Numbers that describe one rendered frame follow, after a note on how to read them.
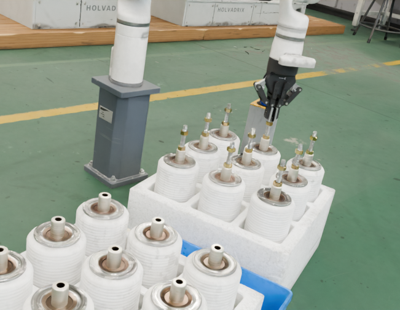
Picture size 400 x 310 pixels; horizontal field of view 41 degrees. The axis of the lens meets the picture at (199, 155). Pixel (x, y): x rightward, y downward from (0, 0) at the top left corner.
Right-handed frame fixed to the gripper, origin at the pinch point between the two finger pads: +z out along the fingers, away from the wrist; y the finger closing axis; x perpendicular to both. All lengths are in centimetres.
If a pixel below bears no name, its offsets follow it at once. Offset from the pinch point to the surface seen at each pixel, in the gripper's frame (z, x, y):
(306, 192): 10.8, 21.2, -1.5
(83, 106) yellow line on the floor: 35, -93, 33
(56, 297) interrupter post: 8, 54, 56
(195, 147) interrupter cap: 9.7, 1.0, 19.0
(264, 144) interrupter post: 8.1, 1.0, 0.5
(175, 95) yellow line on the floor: 35, -115, -12
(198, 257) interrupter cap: 10, 45, 33
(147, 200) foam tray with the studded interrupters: 18.4, 11.4, 32.5
